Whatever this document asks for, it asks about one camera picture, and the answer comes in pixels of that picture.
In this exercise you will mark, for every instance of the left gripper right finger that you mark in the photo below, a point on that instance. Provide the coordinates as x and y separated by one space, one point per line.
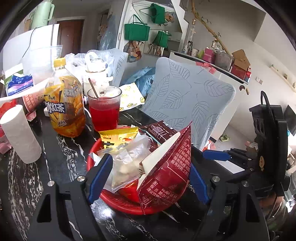
233 209

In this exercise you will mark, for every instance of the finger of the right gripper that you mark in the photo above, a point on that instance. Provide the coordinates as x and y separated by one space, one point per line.
216 155

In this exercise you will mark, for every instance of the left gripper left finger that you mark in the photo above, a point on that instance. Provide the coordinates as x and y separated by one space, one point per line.
50 220

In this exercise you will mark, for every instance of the dark red snack bag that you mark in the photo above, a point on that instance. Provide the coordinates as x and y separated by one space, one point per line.
166 173

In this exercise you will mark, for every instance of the clear plastic snack bag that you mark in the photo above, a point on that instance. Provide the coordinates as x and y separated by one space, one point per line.
126 161

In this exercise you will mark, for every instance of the yellow peanut snack bag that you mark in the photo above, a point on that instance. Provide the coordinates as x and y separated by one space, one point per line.
119 136

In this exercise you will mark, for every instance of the brown chocolate snack pack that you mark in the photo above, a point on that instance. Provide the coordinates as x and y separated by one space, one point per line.
159 131

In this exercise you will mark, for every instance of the grey leaf pattern chair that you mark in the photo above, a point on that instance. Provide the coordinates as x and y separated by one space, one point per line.
186 94

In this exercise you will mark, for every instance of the red plastic basket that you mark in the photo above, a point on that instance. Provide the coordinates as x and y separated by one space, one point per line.
125 199

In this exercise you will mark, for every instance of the white paper towel roll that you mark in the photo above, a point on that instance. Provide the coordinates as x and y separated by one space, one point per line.
20 135

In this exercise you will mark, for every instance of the yellow smiley pouch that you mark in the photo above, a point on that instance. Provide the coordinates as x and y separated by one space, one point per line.
130 97

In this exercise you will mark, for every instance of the instant noodle cup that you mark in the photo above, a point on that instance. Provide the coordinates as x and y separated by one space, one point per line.
32 100

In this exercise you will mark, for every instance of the iced tea bottle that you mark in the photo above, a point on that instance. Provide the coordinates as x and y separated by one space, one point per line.
63 97

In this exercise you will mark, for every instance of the cup of red drink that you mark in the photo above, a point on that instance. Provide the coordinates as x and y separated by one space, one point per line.
104 105

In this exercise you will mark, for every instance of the green tote bag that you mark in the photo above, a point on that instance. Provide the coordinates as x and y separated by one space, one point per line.
161 39
157 14
137 30

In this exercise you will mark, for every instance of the blue tissue pack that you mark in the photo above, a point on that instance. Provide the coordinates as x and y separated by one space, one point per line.
18 84

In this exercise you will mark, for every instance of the white ceramic teapot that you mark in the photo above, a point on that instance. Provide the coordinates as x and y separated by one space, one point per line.
95 73

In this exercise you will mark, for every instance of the green kettle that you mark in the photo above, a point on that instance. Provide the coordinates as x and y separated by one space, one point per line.
43 14

